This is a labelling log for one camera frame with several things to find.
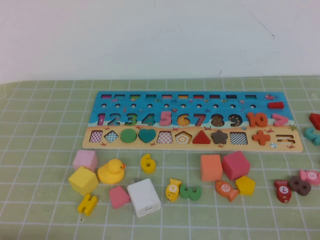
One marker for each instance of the yellow number six piece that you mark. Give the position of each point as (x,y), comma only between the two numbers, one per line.
(144,163)

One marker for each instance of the pink number five piece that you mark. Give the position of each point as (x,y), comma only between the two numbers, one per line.
(165,122)

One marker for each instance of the teal heart piece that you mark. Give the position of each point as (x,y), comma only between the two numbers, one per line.
(147,135)

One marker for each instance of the blue wooden puzzle board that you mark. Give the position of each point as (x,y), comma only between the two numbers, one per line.
(190,107)

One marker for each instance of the green circle piece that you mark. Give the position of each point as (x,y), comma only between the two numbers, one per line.
(128,136)

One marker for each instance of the red triangle piece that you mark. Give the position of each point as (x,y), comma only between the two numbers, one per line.
(201,139)

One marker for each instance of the brown star piece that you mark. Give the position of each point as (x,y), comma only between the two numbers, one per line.
(219,137)

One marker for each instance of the green number three piece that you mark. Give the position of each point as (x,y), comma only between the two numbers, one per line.
(186,193)

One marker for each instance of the pink trapezoid piece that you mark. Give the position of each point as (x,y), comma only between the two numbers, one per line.
(119,197)

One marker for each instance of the orange number ten piece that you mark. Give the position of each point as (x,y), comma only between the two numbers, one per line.
(260,120)

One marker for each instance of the orange plus sign piece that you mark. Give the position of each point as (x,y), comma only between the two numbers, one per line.
(261,137)

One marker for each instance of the yellow pentagon piece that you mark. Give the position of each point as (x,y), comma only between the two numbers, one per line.
(245,185)

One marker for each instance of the yellow H-shaped piece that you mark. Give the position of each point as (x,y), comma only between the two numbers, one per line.
(87,203)

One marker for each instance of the pink greater-than sign piece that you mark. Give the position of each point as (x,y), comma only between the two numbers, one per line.
(283,119)

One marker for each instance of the teal number two piece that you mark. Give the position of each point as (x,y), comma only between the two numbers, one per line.
(312,136)

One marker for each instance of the red number seven piece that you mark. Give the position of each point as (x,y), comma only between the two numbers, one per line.
(315,119)

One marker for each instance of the brown number eight piece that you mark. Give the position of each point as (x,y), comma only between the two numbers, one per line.
(300,191)

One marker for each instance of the orange square block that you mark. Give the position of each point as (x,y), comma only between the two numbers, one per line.
(211,167)

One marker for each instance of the yellow fish number nine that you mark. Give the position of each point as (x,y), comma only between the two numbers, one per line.
(173,188)

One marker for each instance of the yellow rubber duck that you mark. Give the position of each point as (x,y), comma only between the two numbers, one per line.
(110,173)

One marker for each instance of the white charger block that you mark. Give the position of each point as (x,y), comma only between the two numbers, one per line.
(143,197)

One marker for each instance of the light pink cube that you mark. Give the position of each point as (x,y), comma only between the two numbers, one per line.
(86,158)

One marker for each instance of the magenta cube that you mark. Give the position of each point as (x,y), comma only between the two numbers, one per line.
(236,165)

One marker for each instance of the orange fish number ten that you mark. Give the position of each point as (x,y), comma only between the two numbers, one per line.
(225,189)

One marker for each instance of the yellow cube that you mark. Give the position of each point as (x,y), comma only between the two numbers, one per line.
(83,181)

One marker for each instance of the green grid table mat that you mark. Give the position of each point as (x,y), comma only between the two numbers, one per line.
(175,222)

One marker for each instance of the red fish number seven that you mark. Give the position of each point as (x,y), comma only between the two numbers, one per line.
(283,191)

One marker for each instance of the pink fish number five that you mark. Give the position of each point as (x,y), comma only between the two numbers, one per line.
(311,176)

